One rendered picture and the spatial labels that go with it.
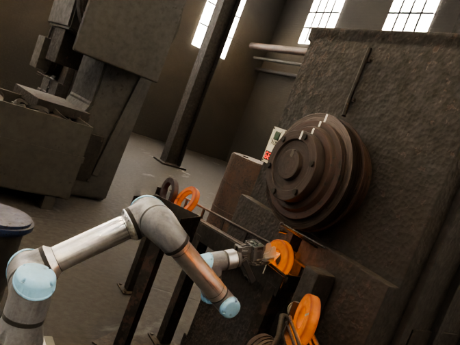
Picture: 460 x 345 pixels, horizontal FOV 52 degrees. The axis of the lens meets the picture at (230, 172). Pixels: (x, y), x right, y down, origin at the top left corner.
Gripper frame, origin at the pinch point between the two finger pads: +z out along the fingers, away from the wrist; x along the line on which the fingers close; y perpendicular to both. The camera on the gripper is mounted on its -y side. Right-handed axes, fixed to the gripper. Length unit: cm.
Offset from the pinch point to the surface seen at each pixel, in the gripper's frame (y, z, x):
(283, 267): -1.8, -1.0, -6.7
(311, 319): 6, -23, -50
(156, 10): 99, 44, 262
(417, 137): 55, 31, -32
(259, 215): 5.5, 9.0, 28.4
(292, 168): 37.8, -0.4, -3.5
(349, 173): 40.8, 10.3, -22.3
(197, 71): 19, 270, 640
